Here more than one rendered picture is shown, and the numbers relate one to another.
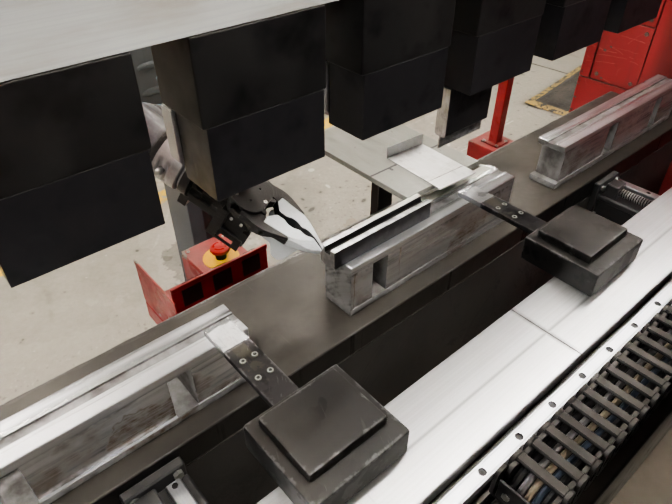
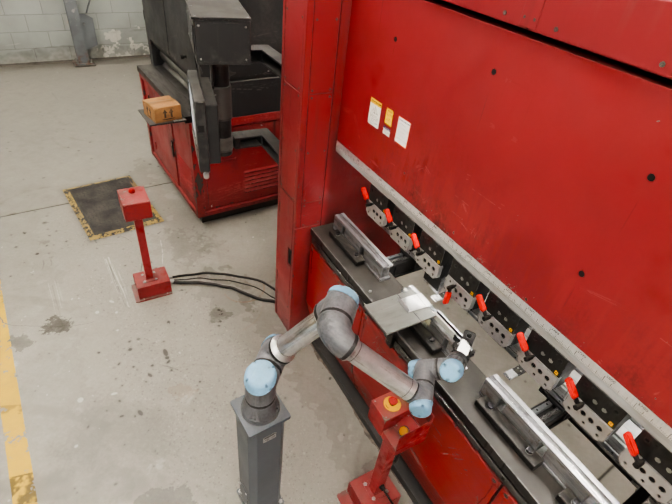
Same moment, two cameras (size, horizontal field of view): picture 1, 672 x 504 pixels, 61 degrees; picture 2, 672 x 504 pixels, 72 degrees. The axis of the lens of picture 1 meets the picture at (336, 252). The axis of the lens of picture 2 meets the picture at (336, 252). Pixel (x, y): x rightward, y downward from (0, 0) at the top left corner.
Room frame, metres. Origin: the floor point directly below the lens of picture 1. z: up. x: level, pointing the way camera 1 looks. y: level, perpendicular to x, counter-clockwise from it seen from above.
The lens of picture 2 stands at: (1.05, 1.39, 2.41)
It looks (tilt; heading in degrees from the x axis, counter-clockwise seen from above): 38 degrees down; 277
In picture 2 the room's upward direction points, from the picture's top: 7 degrees clockwise
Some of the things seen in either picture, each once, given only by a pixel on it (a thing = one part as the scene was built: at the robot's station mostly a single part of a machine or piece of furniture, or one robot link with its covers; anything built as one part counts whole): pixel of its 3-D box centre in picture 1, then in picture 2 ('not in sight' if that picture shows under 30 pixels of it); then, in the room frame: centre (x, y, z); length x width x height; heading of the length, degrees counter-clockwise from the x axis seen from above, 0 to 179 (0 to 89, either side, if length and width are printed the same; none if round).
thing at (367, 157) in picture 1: (388, 151); (400, 311); (0.92, -0.09, 1.00); 0.26 x 0.18 x 0.01; 41
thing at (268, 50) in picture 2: not in sight; (261, 62); (1.86, -1.00, 1.67); 0.40 x 0.24 x 0.07; 131
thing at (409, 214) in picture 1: (378, 229); (450, 328); (0.70, -0.06, 0.99); 0.20 x 0.03 x 0.03; 131
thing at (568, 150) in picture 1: (610, 126); (361, 245); (1.17, -0.61, 0.92); 0.50 x 0.06 x 0.10; 131
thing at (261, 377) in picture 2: not in sight; (261, 381); (1.39, 0.38, 0.94); 0.13 x 0.12 x 0.14; 88
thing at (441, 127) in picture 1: (463, 109); (433, 279); (0.81, -0.19, 1.13); 0.10 x 0.02 x 0.10; 131
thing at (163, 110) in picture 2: not in sight; (161, 107); (2.82, -1.59, 1.04); 0.30 x 0.26 x 0.12; 135
